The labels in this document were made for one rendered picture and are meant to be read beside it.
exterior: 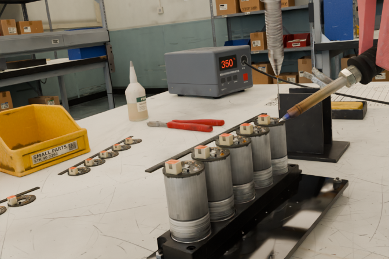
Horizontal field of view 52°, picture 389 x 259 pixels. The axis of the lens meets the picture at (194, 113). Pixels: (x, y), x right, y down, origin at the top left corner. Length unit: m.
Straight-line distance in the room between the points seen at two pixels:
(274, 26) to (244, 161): 0.09
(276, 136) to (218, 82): 0.47
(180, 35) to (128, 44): 0.95
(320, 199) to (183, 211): 0.12
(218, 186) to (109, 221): 0.11
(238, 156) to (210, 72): 0.52
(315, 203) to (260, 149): 0.05
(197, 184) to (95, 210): 0.15
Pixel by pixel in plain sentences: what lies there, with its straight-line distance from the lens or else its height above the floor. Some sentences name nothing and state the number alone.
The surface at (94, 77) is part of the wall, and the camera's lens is 6.35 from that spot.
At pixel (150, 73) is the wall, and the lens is 6.07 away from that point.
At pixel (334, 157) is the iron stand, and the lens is 0.42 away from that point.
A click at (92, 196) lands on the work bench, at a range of 0.39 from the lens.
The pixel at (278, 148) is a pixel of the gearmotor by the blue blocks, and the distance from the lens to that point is 0.32.
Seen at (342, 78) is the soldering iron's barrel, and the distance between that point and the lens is 0.33.
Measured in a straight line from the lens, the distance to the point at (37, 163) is 0.50.
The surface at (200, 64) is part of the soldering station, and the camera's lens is 0.80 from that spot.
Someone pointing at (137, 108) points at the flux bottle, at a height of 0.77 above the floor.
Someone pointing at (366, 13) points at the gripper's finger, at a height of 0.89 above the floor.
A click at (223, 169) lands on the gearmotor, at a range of 0.25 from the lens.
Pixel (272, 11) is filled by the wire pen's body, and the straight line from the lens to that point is 0.28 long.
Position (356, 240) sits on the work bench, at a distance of 0.28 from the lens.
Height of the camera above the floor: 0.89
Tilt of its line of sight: 12 degrees down
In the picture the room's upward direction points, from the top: 6 degrees counter-clockwise
